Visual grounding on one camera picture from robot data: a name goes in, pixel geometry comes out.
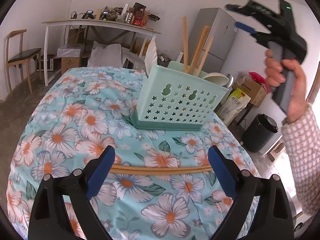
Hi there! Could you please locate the cardboard box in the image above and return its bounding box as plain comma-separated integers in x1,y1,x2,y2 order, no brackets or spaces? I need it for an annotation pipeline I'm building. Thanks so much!
232,77,268,107

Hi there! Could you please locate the steel ladle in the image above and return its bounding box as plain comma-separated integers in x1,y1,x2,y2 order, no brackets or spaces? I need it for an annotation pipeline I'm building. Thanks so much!
225,74,234,88

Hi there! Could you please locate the floral blue tablecloth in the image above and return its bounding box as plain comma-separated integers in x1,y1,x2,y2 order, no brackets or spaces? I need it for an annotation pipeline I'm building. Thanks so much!
7,67,258,239

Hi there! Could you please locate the wooden chopstick front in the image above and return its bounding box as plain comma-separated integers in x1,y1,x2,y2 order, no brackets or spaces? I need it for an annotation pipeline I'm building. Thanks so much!
182,16,188,73

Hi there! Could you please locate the cream ladle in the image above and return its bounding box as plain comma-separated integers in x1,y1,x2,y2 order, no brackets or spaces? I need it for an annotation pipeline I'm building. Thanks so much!
203,72,229,86

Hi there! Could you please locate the wooden utensil handle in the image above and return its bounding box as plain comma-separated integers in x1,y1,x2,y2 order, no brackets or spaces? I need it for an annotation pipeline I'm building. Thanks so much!
196,36,214,76

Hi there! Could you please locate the wooden chopstick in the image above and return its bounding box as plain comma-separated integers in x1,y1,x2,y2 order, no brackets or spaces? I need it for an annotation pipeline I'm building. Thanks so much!
182,16,188,73
110,165,213,176
188,26,209,74

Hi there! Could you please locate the rice bag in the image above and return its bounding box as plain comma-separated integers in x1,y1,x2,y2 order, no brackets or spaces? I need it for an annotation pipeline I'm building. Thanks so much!
217,88,251,126

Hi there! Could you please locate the mint green utensil basket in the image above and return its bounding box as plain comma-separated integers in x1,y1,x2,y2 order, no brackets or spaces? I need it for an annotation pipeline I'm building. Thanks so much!
132,61,228,131

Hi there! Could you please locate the black trash bin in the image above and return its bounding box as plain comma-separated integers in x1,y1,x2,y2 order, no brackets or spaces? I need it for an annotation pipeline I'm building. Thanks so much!
242,114,278,153

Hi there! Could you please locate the pink checked sleeve forearm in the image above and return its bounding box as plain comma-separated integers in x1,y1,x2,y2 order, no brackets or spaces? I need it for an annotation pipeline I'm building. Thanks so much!
281,104,319,215

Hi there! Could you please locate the white plastic bag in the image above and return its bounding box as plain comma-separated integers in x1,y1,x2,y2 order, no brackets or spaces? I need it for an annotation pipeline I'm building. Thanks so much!
87,41,123,68

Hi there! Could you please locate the person's right hand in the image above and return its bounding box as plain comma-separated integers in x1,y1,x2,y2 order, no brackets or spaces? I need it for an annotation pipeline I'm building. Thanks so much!
265,49,308,123

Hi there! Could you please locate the grey refrigerator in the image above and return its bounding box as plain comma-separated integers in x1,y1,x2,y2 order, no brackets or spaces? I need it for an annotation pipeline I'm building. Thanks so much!
188,8,236,73

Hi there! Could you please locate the wooden chair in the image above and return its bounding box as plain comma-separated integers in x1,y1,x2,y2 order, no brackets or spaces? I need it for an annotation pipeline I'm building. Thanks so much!
5,29,42,94

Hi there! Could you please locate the white side table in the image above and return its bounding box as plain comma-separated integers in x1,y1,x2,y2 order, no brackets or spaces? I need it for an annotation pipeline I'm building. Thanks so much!
42,19,160,87

